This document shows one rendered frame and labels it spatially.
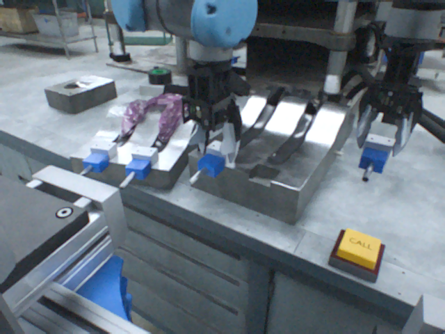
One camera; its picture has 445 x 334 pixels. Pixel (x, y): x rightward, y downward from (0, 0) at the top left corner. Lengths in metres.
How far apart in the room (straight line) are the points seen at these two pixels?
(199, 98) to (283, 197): 0.25
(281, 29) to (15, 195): 1.19
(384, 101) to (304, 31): 0.82
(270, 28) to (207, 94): 0.88
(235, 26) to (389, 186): 0.60
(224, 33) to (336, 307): 0.60
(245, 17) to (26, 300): 0.38
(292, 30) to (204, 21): 1.05
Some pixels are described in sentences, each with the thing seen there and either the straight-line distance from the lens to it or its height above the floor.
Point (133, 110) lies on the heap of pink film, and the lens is 0.92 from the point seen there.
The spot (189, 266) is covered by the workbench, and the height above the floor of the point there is 0.52.
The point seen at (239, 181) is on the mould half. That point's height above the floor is 0.86.
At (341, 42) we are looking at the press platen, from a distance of 1.25.
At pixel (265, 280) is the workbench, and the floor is 0.63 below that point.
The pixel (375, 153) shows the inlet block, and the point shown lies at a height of 0.94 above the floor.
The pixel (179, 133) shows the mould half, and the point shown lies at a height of 0.87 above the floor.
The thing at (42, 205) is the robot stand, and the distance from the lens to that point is 0.38.
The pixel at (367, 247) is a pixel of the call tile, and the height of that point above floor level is 0.84.
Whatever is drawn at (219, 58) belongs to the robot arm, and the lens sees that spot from 0.56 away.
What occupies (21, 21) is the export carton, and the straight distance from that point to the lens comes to 6.60.
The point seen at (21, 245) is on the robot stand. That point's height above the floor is 1.04.
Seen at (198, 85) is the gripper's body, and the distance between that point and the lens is 0.57.
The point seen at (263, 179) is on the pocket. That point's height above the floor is 0.86.
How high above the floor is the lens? 1.25
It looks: 33 degrees down
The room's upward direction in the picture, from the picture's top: straight up
